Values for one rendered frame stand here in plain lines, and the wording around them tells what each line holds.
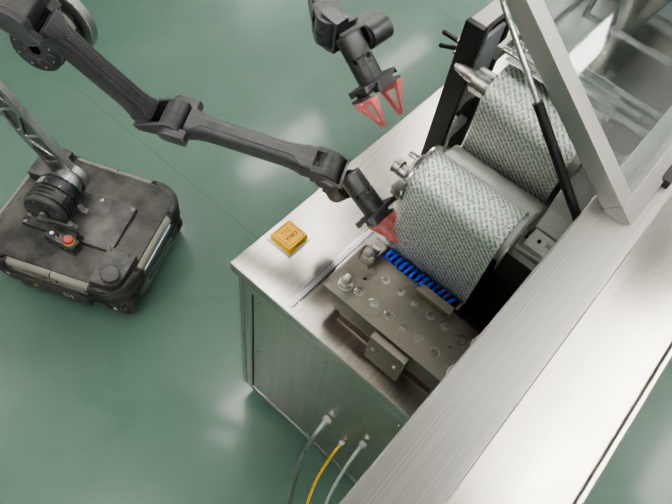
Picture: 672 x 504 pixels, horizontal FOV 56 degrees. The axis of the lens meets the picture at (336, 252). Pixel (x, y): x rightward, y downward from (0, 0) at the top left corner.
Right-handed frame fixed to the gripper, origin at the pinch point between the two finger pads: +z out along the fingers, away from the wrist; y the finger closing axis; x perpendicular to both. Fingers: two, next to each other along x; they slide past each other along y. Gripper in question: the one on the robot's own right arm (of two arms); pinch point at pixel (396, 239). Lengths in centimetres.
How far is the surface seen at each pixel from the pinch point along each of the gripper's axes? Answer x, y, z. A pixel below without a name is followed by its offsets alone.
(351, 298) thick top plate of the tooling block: -2.3, 18.1, 3.3
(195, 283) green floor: -130, 7, -11
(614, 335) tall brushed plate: 56, 14, 21
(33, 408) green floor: -131, 82, -13
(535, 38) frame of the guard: 73, 14, -26
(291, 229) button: -25.3, 8.4, -15.2
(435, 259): 8.8, 0.3, 7.5
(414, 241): 6.2, 0.2, 1.6
